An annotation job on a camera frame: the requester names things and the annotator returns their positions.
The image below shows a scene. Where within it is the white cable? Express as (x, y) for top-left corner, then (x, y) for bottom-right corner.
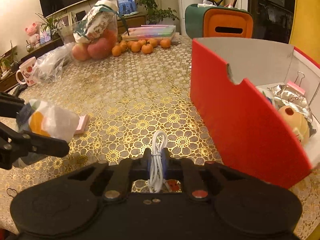
(147, 130), (169, 194)

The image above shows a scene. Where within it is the white blue tissue pack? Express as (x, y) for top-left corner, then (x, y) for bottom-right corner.
(12, 99), (80, 168)

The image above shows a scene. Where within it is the pink pig plush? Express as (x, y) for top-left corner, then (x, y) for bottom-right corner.
(25, 22), (40, 48)

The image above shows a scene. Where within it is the red cardboard box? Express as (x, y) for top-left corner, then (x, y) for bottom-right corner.
(190, 37), (319, 188)

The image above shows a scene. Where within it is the yellow plush toy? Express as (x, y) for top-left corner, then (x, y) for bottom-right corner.
(278, 106), (310, 145)

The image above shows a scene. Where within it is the mandarin orange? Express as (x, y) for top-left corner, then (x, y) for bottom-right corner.
(160, 38), (171, 49)
(112, 45), (122, 57)
(131, 41), (142, 53)
(141, 43), (153, 54)

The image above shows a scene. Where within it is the stack of pastel books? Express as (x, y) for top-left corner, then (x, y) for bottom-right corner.
(121, 24), (176, 41)

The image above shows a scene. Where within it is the white mug with strawberries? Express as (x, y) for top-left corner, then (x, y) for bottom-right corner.
(16, 56), (37, 87)

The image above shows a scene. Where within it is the pink binder clip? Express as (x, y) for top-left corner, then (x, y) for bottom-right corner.
(286, 70), (305, 95)

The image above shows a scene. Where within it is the silver foil snack packet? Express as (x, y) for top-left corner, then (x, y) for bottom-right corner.
(267, 84), (313, 125)

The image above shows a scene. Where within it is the large red apple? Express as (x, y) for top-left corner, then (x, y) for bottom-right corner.
(87, 37), (114, 60)

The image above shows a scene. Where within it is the clear crumpled plastic bag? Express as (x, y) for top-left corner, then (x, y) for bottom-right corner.
(32, 42), (75, 83)

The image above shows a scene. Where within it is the black remote control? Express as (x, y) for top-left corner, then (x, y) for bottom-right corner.
(12, 84), (28, 97)

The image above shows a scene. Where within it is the large orange apple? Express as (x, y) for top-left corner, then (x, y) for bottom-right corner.
(72, 43), (91, 61)

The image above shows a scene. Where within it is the green orange tissue box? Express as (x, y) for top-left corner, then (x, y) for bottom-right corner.
(185, 4), (254, 39)

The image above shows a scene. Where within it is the blue picture card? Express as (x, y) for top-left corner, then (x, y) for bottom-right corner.
(117, 0), (137, 15)

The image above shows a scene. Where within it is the printed cloth bag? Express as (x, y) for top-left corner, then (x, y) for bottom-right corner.
(73, 0), (118, 43)

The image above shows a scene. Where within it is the green potted plant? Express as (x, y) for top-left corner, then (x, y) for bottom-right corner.
(136, 0), (179, 24)

